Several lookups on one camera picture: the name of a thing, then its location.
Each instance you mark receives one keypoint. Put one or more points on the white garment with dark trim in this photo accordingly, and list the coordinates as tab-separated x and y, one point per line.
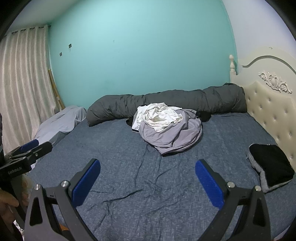
138	121

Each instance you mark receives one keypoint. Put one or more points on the folded black grey garment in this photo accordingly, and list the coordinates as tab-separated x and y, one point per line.
270	162

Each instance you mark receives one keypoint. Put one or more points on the grey jacket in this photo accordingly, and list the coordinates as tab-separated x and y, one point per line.
175	139

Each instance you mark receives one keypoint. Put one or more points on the bed with blue sheet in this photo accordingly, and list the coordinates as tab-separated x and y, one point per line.
138	173

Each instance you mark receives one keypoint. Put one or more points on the wooden pole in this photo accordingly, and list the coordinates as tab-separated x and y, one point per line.
59	102

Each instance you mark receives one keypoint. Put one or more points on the cream crumpled garment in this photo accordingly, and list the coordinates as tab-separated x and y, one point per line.
161	120

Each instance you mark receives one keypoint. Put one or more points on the light grey bed cover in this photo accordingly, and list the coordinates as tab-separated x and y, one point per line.
60	122

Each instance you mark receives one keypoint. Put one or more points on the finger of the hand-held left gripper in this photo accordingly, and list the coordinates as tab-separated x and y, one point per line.
40	150
30	144

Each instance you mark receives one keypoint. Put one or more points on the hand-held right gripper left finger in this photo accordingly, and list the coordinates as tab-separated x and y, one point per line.
86	180

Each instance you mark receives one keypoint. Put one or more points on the cream tufted headboard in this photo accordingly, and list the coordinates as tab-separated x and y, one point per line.
266	111

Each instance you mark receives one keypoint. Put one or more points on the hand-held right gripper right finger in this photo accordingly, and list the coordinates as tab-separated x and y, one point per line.
208	180

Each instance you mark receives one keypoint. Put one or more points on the person's left hand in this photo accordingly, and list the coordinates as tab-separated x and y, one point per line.
5	201

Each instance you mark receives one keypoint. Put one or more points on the cream curtain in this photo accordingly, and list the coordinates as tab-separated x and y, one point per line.
23	81

